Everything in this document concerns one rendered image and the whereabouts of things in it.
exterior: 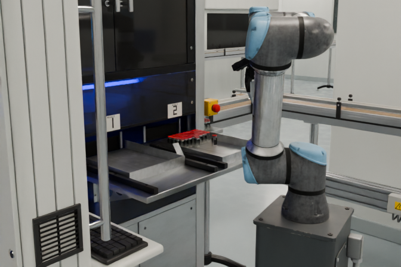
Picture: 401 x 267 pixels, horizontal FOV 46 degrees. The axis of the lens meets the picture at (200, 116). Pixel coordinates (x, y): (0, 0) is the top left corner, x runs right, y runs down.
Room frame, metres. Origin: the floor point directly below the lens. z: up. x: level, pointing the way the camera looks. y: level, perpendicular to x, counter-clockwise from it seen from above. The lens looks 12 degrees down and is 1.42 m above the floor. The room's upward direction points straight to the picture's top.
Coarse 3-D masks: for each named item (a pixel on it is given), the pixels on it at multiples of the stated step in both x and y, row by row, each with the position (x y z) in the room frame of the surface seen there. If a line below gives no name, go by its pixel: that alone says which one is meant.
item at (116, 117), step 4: (108, 116) 1.74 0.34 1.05; (112, 116) 1.76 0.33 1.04; (116, 116) 1.77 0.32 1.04; (108, 120) 1.74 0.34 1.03; (116, 120) 1.77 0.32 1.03; (108, 124) 1.74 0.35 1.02; (116, 124) 1.77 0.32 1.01; (108, 128) 1.74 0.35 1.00; (112, 128) 1.76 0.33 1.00; (116, 128) 1.77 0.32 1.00; (120, 128) 1.78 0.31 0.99
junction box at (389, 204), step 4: (388, 196) 2.23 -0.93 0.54; (392, 196) 2.22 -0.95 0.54; (396, 196) 2.22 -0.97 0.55; (400, 196) 2.22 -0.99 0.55; (388, 200) 2.23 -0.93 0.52; (392, 200) 2.22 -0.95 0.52; (396, 200) 2.20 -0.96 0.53; (400, 200) 2.19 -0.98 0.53; (388, 204) 2.23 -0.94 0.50; (392, 204) 2.22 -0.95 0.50; (396, 204) 2.20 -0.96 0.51; (400, 204) 2.19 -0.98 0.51; (388, 208) 2.23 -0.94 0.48; (392, 208) 2.22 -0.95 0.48; (396, 208) 2.20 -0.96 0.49; (400, 208) 2.19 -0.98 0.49; (392, 212) 2.21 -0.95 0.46; (396, 212) 2.20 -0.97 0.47; (400, 212) 2.19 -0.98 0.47
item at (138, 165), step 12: (132, 144) 1.87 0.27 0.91; (96, 156) 1.78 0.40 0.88; (108, 156) 1.78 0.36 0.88; (120, 156) 1.78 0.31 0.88; (132, 156) 1.78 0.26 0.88; (144, 156) 1.78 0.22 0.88; (156, 156) 1.77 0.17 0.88; (168, 156) 1.73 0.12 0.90; (180, 156) 1.68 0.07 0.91; (120, 168) 1.63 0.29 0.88; (132, 168) 1.63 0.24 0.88; (144, 168) 1.53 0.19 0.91; (156, 168) 1.57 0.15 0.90; (168, 168) 1.61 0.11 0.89
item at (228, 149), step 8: (224, 136) 1.98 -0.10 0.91; (232, 136) 1.96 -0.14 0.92; (160, 144) 1.88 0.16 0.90; (168, 144) 1.85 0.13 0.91; (208, 144) 1.95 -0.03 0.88; (224, 144) 1.95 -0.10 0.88; (232, 144) 1.95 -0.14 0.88; (240, 144) 1.93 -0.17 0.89; (192, 152) 1.76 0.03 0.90; (200, 152) 1.73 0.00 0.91; (208, 152) 1.84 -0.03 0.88; (216, 152) 1.84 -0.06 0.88; (224, 152) 1.84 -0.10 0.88; (232, 152) 1.84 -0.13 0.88; (240, 152) 1.74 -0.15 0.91; (224, 160) 1.67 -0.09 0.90; (232, 160) 1.70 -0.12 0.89
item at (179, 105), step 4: (168, 104) 1.98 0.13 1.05; (172, 104) 1.99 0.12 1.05; (176, 104) 2.01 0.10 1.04; (180, 104) 2.03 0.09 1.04; (168, 108) 1.98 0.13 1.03; (172, 108) 1.99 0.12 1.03; (180, 108) 2.03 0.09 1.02; (168, 112) 1.98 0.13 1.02; (172, 112) 1.99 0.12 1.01; (176, 112) 2.01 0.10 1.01; (180, 112) 2.03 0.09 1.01; (168, 116) 1.98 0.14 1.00; (172, 116) 1.99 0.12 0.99; (176, 116) 2.01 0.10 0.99
